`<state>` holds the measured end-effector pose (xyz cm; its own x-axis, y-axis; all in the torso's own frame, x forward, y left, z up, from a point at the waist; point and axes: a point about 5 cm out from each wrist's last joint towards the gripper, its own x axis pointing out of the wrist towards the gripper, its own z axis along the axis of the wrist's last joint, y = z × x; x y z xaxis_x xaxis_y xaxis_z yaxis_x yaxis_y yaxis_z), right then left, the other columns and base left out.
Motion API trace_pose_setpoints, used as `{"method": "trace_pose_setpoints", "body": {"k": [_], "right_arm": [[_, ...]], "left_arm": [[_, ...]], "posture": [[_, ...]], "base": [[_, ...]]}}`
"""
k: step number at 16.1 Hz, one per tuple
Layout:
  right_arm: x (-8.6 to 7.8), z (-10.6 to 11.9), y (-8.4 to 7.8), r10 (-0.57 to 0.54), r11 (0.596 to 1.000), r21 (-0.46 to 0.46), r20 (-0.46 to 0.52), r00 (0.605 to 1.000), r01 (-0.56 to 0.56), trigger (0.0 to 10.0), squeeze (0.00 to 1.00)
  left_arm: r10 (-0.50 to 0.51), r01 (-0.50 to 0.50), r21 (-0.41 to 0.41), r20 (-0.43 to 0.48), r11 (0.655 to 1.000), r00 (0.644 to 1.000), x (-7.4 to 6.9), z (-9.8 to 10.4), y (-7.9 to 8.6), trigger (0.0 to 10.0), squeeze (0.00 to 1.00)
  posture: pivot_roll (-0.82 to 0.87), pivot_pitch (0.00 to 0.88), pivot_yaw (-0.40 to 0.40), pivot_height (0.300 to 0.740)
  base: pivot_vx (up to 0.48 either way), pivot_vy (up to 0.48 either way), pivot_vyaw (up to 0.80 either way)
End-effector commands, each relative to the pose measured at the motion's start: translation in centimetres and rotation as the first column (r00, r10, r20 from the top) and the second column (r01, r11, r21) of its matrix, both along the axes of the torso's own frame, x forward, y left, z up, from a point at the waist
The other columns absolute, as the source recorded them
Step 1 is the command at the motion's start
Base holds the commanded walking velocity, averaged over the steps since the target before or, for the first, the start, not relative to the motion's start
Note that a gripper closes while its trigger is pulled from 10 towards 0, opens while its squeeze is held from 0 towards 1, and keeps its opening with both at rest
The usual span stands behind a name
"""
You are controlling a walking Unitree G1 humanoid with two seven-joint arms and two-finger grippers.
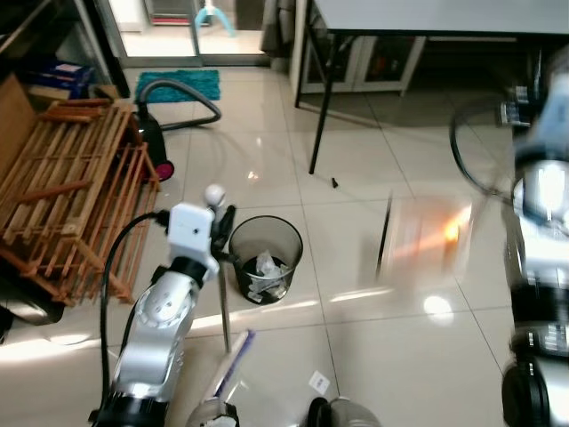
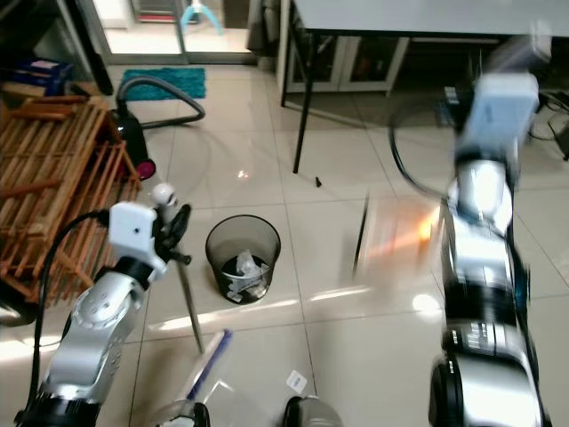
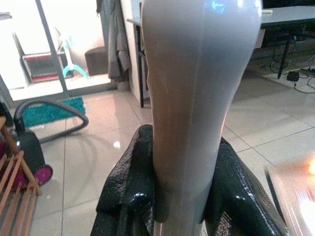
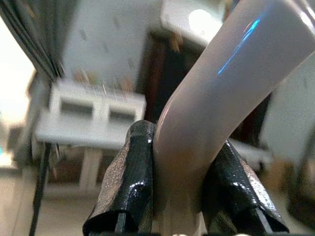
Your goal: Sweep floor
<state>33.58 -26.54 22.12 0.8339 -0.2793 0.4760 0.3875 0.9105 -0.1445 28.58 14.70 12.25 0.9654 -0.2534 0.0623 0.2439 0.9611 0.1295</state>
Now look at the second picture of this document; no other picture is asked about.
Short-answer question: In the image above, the robot leg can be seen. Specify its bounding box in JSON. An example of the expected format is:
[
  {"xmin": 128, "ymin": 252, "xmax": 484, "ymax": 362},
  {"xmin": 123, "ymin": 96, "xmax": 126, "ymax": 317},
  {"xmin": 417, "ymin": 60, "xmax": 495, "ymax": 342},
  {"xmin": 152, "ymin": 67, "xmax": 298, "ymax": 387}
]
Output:
[
  {"xmin": 149, "ymin": 399, "xmax": 212, "ymax": 427},
  {"xmin": 283, "ymin": 395, "xmax": 345, "ymax": 427}
]

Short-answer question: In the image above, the robot left leg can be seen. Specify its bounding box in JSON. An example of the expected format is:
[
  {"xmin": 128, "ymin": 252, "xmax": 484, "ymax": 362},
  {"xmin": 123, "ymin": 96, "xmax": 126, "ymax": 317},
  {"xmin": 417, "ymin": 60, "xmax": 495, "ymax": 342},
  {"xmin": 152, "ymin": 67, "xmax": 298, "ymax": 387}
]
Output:
[{"xmin": 149, "ymin": 399, "xmax": 212, "ymax": 427}]

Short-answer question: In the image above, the broom with purple bristles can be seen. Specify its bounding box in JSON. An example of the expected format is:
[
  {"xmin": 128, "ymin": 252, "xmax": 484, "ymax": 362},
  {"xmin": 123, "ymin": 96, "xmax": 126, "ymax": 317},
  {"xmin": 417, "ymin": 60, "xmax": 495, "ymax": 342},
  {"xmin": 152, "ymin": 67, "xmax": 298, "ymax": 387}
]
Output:
[{"xmin": 153, "ymin": 182, "xmax": 235, "ymax": 403}]

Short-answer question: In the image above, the wooden slatted rack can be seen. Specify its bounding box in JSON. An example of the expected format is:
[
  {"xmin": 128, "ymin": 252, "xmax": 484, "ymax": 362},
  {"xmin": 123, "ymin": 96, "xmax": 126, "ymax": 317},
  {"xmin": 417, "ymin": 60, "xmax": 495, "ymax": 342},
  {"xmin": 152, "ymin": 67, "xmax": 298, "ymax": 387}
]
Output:
[{"xmin": 0, "ymin": 94, "xmax": 144, "ymax": 303}]

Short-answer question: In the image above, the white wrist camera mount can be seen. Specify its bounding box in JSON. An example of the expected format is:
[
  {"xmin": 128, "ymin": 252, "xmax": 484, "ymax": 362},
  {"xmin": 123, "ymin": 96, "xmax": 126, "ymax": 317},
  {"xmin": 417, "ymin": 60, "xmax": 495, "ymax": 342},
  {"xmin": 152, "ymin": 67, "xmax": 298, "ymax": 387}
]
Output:
[
  {"xmin": 110, "ymin": 202, "xmax": 166, "ymax": 272},
  {"xmin": 456, "ymin": 71, "xmax": 541, "ymax": 168}
]

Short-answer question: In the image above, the teal floor mat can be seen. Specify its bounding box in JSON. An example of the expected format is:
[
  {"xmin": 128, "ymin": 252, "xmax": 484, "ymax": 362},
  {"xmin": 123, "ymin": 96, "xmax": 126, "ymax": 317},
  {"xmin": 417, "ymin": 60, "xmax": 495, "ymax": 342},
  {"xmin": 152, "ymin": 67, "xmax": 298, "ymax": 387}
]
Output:
[{"xmin": 120, "ymin": 68, "xmax": 207, "ymax": 101}]

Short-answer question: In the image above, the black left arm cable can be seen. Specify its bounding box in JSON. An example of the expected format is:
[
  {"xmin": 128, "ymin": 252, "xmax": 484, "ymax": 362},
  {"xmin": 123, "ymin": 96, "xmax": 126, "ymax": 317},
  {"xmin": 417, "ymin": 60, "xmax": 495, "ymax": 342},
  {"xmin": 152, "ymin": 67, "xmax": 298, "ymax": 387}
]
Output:
[{"xmin": 34, "ymin": 209, "xmax": 115, "ymax": 419}]

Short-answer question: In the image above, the small white paper tag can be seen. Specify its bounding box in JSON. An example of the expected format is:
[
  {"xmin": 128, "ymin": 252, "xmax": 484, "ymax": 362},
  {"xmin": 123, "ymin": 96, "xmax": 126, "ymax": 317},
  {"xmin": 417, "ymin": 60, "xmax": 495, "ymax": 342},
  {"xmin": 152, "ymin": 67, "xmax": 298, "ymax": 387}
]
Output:
[{"xmin": 285, "ymin": 368, "xmax": 309, "ymax": 393}]

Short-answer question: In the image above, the black mesh trash bin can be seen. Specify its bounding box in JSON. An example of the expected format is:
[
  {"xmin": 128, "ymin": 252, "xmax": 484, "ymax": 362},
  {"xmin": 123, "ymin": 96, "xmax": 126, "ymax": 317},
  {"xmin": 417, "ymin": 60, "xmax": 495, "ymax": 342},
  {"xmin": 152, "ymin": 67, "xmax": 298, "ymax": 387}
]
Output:
[{"xmin": 205, "ymin": 214, "xmax": 282, "ymax": 301}]

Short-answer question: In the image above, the white glass-door cabinet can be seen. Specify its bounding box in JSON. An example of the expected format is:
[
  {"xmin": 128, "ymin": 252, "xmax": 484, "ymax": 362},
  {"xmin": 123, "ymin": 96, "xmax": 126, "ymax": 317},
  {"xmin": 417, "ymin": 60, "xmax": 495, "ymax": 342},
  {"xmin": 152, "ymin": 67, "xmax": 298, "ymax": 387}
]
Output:
[{"xmin": 277, "ymin": 34, "xmax": 412, "ymax": 95}]

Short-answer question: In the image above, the grey curtain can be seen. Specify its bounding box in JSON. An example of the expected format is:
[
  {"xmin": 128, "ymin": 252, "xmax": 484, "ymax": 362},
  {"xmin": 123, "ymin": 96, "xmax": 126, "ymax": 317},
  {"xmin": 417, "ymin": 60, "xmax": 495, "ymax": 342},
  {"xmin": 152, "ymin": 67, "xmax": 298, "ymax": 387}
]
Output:
[{"xmin": 247, "ymin": 0, "xmax": 284, "ymax": 59}]

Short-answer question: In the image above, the blue cardboard box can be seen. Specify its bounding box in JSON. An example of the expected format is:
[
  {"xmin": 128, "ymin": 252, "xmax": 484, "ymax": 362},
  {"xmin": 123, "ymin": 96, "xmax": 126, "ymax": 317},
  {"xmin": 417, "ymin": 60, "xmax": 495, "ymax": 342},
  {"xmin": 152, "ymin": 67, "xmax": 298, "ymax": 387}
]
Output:
[{"xmin": 3, "ymin": 58, "xmax": 77, "ymax": 98}]

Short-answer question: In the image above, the light blue scooter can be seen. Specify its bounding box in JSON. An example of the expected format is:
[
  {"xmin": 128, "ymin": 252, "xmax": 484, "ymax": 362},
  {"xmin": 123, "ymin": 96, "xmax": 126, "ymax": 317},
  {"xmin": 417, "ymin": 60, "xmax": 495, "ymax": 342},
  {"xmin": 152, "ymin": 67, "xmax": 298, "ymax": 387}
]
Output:
[{"xmin": 180, "ymin": 0, "xmax": 226, "ymax": 37}]

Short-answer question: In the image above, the white and red box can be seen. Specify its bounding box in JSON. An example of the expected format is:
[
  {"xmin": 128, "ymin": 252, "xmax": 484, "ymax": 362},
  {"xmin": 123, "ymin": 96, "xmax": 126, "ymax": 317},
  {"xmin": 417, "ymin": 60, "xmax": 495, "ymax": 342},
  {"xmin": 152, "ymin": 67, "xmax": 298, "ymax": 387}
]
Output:
[{"xmin": 132, "ymin": 0, "xmax": 180, "ymax": 24}]

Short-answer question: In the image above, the black pink vacuum cleaner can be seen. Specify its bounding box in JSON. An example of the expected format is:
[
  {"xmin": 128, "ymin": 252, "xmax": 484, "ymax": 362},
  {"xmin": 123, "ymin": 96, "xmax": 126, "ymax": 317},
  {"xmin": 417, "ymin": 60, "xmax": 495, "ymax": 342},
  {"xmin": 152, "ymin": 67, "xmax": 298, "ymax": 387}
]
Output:
[{"xmin": 114, "ymin": 76, "xmax": 208, "ymax": 182}]

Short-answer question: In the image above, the robot right leg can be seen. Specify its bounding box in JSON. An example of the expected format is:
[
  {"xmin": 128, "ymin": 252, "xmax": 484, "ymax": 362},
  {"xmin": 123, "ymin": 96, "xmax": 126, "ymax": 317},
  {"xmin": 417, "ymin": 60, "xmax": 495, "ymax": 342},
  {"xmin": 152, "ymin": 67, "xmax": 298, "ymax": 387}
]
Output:
[{"xmin": 283, "ymin": 395, "xmax": 345, "ymax": 427}]

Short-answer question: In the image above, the beige long-handled dustpan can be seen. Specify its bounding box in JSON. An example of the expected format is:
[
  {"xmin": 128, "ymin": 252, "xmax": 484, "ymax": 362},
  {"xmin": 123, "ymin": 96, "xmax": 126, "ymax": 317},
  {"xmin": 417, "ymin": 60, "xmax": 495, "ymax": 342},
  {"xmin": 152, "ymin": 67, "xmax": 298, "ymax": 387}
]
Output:
[{"xmin": 354, "ymin": 191, "xmax": 454, "ymax": 281}]

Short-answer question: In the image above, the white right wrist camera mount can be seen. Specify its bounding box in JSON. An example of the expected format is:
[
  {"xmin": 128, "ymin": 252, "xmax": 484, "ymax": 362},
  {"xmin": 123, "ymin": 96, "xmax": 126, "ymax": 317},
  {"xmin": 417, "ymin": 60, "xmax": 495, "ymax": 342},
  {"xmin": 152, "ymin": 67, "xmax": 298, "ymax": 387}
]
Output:
[{"xmin": 456, "ymin": 71, "xmax": 541, "ymax": 168}]

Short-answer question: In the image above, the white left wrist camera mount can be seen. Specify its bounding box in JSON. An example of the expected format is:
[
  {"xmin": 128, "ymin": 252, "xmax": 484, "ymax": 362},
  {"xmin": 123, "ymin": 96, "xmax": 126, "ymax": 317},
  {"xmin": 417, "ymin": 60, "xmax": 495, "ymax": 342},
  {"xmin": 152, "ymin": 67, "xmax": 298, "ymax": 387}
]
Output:
[{"xmin": 110, "ymin": 202, "xmax": 166, "ymax": 272}]

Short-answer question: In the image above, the black sofa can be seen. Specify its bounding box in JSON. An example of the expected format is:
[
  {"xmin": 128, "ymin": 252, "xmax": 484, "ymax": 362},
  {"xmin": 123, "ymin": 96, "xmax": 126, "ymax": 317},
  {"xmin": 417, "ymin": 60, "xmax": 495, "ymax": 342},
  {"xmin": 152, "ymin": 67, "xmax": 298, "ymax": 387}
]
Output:
[{"xmin": 0, "ymin": 271, "xmax": 38, "ymax": 328}]

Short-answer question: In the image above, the tangle of black cables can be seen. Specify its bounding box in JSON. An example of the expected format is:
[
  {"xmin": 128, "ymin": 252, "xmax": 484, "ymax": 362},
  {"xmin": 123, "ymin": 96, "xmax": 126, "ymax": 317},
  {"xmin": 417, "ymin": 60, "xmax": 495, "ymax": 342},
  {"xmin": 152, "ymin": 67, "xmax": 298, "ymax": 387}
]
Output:
[{"xmin": 527, "ymin": 87, "xmax": 569, "ymax": 163}]

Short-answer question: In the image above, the grey table with black legs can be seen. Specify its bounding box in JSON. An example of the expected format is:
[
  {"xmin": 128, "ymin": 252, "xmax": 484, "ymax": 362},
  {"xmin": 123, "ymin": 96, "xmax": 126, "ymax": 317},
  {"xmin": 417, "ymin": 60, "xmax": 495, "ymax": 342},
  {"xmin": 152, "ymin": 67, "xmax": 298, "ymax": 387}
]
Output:
[{"xmin": 287, "ymin": 0, "xmax": 569, "ymax": 175}]

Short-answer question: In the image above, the crumpled white paper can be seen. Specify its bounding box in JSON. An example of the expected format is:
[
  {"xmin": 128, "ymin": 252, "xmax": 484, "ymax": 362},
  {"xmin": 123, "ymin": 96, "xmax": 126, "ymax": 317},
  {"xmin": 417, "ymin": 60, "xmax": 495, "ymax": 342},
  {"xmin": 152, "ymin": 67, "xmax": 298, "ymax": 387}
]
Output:
[{"xmin": 224, "ymin": 251, "xmax": 264, "ymax": 294}]

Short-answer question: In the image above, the glass sliding door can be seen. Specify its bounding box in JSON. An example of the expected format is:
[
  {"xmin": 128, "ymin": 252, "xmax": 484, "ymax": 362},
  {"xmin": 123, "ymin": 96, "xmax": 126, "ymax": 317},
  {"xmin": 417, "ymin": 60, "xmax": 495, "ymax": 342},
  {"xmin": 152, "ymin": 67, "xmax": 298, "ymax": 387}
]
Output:
[{"xmin": 76, "ymin": 0, "xmax": 256, "ymax": 66}]

